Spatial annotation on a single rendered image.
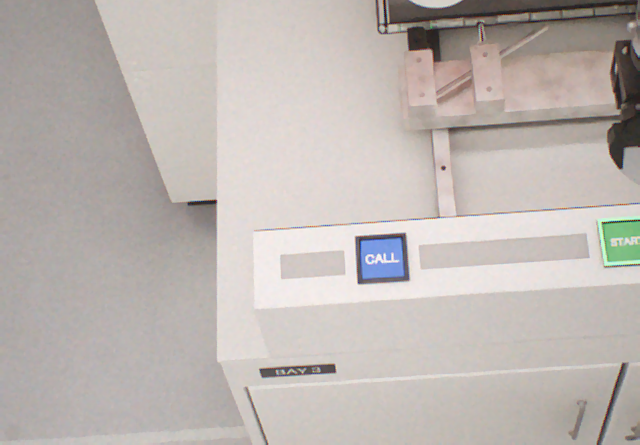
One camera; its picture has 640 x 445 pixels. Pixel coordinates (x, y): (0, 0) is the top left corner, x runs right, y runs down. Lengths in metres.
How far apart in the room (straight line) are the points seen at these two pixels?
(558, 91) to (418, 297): 0.36
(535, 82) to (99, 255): 1.18
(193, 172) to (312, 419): 0.79
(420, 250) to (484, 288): 0.08
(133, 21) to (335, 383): 0.69
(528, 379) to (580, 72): 0.38
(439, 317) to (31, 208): 1.36
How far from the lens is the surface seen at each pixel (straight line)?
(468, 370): 1.60
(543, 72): 1.64
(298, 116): 1.68
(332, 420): 1.74
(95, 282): 2.55
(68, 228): 2.62
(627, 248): 1.43
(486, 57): 1.61
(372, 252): 1.42
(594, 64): 1.65
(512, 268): 1.41
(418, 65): 1.61
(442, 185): 1.58
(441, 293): 1.40
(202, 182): 2.43
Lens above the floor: 2.23
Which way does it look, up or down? 61 degrees down
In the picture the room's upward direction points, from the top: 10 degrees counter-clockwise
